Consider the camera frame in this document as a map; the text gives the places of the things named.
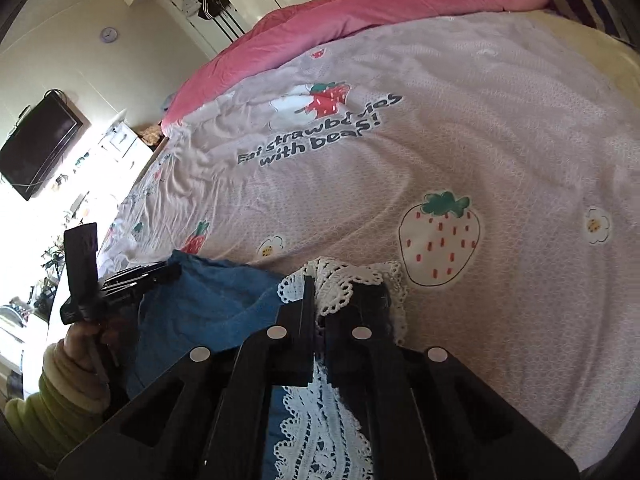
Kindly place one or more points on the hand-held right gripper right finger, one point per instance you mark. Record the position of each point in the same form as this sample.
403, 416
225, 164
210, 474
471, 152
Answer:
367, 332

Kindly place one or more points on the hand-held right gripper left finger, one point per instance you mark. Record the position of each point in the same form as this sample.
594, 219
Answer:
300, 340

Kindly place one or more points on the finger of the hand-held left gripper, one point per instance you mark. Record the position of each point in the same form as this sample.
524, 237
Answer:
122, 297
145, 272

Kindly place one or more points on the blue pants with white lace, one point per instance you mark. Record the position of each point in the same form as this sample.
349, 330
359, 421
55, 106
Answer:
215, 305

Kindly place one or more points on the person's left forearm green sleeve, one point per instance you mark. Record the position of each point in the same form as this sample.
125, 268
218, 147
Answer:
50, 400

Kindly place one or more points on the person's left hand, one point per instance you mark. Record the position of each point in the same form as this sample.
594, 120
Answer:
77, 342

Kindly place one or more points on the green potted plant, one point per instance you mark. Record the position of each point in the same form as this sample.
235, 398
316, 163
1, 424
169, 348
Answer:
52, 256

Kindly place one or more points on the white dresser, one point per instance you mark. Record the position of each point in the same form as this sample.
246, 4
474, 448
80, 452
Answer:
122, 147

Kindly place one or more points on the brown floral cloth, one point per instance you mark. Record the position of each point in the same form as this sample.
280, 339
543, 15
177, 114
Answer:
150, 135

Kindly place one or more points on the folded blue clothes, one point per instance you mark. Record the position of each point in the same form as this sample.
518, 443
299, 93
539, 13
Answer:
167, 104

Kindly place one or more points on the strawberry printed pink bed sheet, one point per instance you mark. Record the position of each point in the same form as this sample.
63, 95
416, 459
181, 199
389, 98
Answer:
425, 160

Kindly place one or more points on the white door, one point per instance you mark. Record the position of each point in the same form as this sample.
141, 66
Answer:
210, 35

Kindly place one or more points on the pink quilt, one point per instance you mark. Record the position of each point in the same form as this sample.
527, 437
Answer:
350, 15

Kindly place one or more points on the pale yellow blanket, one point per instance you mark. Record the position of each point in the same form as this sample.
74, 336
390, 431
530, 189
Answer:
590, 55

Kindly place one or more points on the striped pillow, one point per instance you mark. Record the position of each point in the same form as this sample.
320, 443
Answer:
585, 0

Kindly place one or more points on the black wall television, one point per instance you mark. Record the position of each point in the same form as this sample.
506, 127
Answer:
40, 145

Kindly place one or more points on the round purple wall clock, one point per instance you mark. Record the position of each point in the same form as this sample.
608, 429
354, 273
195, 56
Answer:
109, 34

